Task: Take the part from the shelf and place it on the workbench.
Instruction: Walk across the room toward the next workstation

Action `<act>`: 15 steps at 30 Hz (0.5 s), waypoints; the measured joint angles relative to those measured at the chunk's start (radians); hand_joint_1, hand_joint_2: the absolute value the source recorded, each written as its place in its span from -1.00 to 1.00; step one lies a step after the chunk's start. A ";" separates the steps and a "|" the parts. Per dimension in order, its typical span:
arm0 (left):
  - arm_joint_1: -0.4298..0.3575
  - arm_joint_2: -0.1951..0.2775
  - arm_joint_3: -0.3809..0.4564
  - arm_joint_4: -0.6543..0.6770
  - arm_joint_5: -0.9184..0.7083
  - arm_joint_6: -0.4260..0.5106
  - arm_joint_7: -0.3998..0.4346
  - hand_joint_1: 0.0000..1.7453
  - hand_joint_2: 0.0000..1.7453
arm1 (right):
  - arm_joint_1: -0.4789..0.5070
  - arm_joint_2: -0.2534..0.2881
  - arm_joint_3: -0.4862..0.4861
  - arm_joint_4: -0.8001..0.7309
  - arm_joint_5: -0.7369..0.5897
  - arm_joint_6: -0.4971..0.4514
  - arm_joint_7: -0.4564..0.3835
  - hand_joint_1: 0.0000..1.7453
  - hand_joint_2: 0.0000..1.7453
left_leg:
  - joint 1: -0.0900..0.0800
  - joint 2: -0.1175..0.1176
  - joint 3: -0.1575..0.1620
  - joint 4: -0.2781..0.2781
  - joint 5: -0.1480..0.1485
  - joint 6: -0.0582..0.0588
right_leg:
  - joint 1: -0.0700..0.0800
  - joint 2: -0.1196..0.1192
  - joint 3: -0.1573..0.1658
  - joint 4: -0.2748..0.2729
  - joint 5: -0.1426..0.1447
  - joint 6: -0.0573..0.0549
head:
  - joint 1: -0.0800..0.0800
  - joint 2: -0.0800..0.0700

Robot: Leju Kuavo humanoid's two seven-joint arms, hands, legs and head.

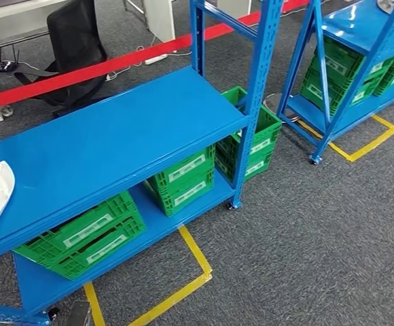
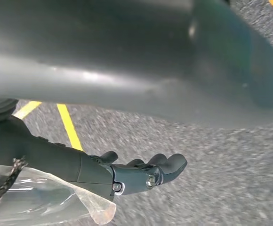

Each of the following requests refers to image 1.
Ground black office chair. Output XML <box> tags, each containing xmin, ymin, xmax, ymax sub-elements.
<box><xmin>14</xmin><ymin>0</ymin><xmax>109</xmax><ymax>119</ymax></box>

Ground white cable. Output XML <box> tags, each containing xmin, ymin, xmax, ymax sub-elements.
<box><xmin>104</xmin><ymin>45</ymin><xmax>193</xmax><ymax>83</ymax></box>

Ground red barrier belt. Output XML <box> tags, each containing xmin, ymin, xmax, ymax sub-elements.
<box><xmin>0</xmin><ymin>0</ymin><xmax>309</xmax><ymax>114</ymax></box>

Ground white power strip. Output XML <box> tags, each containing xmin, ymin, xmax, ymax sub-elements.
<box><xmin>143</xmin><ymin>53</ymin><xmax>169</xmax><ymax>67</ymax></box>

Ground blue metal shelf rack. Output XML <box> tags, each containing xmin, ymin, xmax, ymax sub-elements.
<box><xmin>0</xmin><ymin>0</ymin><xmax>284</xmax><ymax>326</ymax></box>
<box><xmin>276</xmin><ymin>0</ymin><xmax>394</xmax><ymax>166</ymax></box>

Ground grey stanchion base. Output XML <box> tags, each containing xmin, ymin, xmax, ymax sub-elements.
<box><xmin>262</xmin><ymin>92</ymin><xmax>300</xmax><ymax>123</ymax></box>

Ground white desk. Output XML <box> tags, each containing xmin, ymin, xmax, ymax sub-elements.
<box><xmin>0</xmin><ymin>0</ymin><xmax>70</xmax><ymax>123</ymax></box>

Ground white board panel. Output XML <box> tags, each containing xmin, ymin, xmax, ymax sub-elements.
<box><xmin>217</xmin><ymin>0</ymin><xmax>252</xmax><ymax>20</ymax></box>
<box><xmin>143</xmin><ymin>0</ymin><xmax>177</xmax><ymax>45</ymax></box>

